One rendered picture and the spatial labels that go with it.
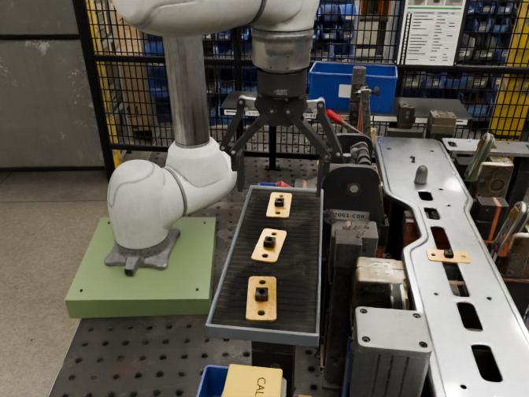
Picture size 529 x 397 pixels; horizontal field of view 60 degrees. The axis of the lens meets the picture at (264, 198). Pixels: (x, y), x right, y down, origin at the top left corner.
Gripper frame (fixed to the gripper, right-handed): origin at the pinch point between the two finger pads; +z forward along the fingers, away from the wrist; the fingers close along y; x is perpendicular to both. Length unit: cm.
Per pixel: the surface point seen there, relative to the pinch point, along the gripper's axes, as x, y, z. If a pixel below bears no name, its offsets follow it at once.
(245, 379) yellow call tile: -37.3, 0.0, 4.2
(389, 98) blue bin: 92, 30, 12
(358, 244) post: -1.0, 14.5, 10.5
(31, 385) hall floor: 41, -103, 120
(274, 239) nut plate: -12.2, 0.4, 2.9
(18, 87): 198, -186, 46
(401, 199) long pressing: 33.5, 27.6, 19.8
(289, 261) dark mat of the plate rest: -16.0, 3.1, 4.2
